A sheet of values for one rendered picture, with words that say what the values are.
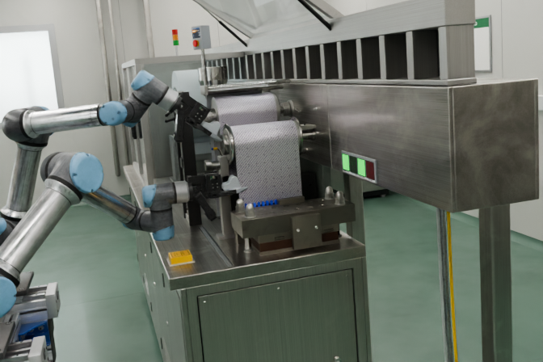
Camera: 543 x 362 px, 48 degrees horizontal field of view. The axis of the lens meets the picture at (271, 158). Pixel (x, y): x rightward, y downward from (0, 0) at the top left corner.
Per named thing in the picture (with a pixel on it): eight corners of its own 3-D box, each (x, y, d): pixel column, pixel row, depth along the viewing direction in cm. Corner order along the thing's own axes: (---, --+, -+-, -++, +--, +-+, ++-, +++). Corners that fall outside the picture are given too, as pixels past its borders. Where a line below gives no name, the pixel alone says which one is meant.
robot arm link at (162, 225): (158, 233, 217) (155, 204, 215) (180, 237, 210) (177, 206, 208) (141, 239, 211) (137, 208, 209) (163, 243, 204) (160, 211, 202)
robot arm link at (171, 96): (157, 105, 204) (155, 104, 212) (169, 113, 206) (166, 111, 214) (170, 86, 205) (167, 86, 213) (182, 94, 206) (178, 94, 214)
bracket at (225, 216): (214, 237, 227) (207, 156, 222) (231, 234, 229) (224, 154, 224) (217, 240, 222) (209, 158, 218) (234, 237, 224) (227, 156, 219)
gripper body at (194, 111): (212, 111, 210) (183, 91, 206) (198, 132, 210) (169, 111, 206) (208, 110, 217) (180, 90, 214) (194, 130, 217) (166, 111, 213)
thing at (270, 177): (240, 209, 216) (235, 157, 213) (301, 200, 223) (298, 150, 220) (240, 209, 216) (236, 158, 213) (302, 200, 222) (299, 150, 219)
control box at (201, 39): (190, 49, 266) (187, 27, 264) (202, 49, 270) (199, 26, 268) (199, 48, 260) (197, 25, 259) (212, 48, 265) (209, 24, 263)
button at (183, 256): (168, 259, 204) (168, 252, 204) (189, 255, 206) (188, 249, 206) (171, 265, 197) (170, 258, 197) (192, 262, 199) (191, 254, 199)
